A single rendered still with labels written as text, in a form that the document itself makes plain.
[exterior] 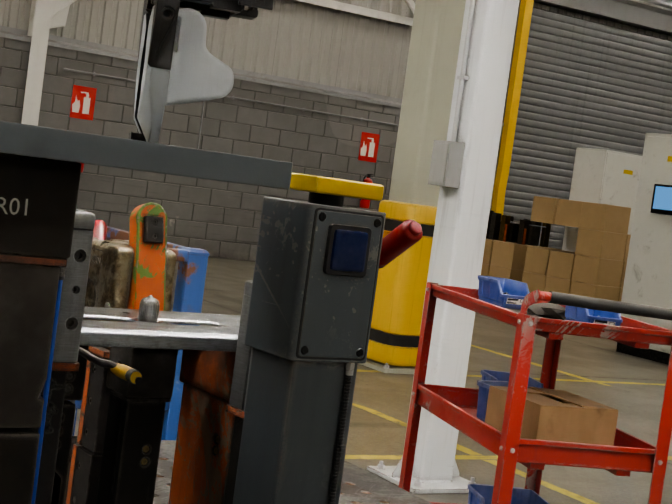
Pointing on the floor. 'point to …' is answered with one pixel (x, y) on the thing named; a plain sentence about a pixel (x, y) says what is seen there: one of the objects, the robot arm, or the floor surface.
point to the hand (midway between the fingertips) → (142, 125)
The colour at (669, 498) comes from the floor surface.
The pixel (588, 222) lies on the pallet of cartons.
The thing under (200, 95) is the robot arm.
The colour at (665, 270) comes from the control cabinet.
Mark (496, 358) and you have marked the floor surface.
